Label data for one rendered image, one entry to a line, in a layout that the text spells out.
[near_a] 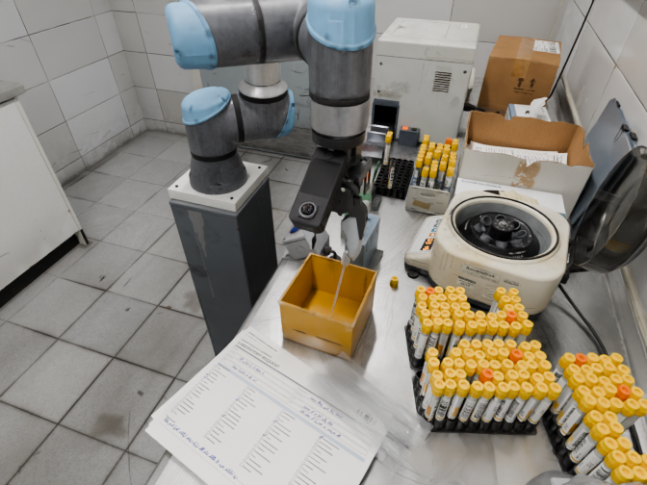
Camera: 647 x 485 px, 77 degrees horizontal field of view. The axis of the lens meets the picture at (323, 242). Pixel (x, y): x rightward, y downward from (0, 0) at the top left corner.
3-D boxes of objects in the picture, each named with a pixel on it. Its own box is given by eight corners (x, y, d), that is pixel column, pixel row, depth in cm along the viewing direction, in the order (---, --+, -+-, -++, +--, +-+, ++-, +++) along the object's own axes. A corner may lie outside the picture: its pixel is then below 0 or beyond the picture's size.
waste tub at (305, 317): (311, 288, 83) (310, 251, 76) (374, 307, 79) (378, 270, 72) (280, 339, 73) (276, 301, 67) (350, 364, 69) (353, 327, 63)
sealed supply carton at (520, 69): (487, 80, 176) (499, 33, 164) (546, 88, 168) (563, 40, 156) (475, 105, 154) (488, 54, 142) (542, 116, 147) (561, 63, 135)
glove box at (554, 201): (452, 200, 106) (459, 168, 100) (551, 217, 101) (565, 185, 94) (447, 228, 98) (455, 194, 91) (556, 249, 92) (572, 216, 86)
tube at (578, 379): (542, 418, 62) (571, 378, 55) (545, 409, 63) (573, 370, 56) (555, 424, 61) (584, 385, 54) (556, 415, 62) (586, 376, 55)
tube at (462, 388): (443, 427, 61) (457, 389, 54) (442, 416, 62) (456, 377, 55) (454, 429, 60) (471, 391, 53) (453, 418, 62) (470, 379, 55)
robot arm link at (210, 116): (186, 139, 106) (174, 86, 97) (238, 132, 109) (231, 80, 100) (191, 161, 97) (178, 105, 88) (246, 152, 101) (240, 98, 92)
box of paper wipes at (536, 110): (504, 120, 144) (514, 84, 136) (539, 123, 142) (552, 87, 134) (509, 148, 128) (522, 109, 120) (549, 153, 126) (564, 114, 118)
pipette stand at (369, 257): (353, 245, 93) (355, 210, 86) (382, 253, 91) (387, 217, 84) (336, 273, 86) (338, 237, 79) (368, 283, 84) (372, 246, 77)
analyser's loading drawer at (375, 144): (375, 126, 136) (376, 112, 132) (395, 129, 134) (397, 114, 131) (359, 154, 121) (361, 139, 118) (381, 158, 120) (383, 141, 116)
